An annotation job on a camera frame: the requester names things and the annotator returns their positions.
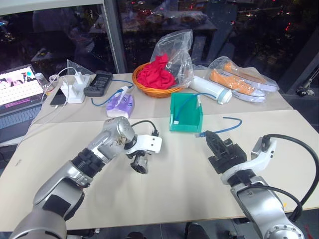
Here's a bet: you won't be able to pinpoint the blue ethernet cable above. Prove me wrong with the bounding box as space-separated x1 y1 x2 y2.
194 117 243 139
111 79 135 88
91 91 120 107
173 92 217 125

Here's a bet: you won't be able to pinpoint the bagged orange shoes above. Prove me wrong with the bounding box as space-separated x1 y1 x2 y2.
207 56 280 103

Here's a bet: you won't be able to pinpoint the black network tester device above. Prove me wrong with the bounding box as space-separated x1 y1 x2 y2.
83 70 113 98

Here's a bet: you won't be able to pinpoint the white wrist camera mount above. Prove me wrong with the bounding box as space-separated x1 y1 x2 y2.
220 136 278 186
124 133 163 158

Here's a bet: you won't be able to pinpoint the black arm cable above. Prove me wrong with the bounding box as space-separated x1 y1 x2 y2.
130 120 160 137
234 133 317 221

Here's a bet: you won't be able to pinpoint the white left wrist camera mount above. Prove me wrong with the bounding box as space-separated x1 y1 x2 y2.
124 133 163 158

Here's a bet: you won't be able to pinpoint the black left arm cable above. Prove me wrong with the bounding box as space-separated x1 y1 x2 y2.
130 120 160 137

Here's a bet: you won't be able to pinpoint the green plastic bin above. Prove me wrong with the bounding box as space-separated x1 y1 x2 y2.
168 92 204 133

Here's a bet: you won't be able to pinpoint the white charging cable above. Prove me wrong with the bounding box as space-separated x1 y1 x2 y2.
43 66 77 97
27 76 69 131

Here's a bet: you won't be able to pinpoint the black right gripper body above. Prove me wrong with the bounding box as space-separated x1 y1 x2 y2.
208 139 248 174

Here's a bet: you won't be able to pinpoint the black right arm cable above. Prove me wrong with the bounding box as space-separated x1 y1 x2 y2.
234 133 317 221

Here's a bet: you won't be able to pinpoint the orange canvas sneaker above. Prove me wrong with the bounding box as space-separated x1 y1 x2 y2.
210 68 267 102
223 62 279 92

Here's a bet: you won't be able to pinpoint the grey window frame post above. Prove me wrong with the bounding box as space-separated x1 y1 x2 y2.
102 0 128 74

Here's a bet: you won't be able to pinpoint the orange wicker basket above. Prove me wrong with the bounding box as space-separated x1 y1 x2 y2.
132 62 186 99

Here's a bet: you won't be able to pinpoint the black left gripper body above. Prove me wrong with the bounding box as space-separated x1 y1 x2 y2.
126 150 150 165

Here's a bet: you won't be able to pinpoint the white insulated bottle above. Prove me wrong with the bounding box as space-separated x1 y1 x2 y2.
190 75 234 105

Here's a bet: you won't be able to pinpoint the large clear plastic bag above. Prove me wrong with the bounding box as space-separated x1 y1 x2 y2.
150 29 197 88

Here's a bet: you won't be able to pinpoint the white power strip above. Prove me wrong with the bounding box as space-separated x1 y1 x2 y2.
60 74 91 104

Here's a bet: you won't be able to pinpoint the purple tissue pack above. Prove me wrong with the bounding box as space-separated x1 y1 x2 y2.
106 94 135 118

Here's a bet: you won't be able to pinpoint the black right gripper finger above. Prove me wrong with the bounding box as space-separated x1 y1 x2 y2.
204 130 220 157
209 131 227 155

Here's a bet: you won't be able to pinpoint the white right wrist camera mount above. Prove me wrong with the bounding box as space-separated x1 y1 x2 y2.
220 136 278 186

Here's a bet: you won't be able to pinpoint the red cloth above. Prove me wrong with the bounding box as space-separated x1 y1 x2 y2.
137 54 176 89

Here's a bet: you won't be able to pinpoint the black smartphone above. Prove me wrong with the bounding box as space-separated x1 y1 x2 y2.
49 87 67 108

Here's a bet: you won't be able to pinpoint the clear plastic bottle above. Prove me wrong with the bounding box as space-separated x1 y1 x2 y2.
34 72 52 97

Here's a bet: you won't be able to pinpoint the grey open laptop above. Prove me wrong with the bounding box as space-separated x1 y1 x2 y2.
0 64 48 147

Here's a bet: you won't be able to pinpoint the white charger plug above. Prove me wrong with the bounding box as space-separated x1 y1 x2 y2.
74 71 84 87
61 83 74 99

